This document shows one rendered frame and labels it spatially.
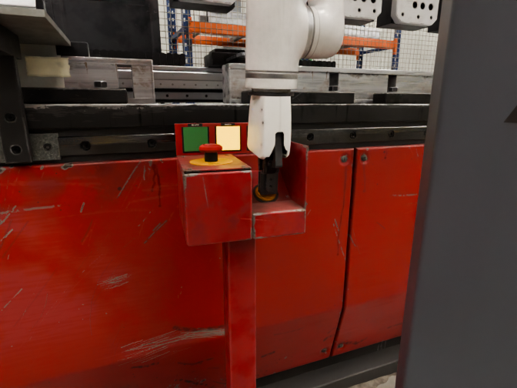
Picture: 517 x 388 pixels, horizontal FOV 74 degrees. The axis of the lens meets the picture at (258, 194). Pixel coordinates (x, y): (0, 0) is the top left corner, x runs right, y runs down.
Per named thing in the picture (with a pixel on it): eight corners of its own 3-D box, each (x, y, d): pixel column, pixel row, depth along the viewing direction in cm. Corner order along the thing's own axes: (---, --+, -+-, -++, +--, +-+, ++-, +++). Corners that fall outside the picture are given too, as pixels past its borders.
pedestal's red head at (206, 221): (187, 247, 53) (180, 129, 48) (179, 215, 68) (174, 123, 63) (305, 233, 58) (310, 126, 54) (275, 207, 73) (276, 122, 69)
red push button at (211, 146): (201, 168, 56) (200, 145, 55) (198, 164, 59) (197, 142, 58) (225, 166, 57) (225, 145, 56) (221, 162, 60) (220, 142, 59)
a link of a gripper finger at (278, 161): (271, 115, 55) (262, 134, 59) (280, 158, 52) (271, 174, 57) (278, 115, 55) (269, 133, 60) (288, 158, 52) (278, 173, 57)
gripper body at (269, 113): (241, 84, 59) (240, 148, 63) (258, 87, 50) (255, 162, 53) (281, 85, 61) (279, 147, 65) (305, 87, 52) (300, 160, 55)
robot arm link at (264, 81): (239, 71, 58) (239, 90, 59) (253, 71, 50) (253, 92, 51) (285, 72, 60) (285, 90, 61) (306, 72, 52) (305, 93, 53)
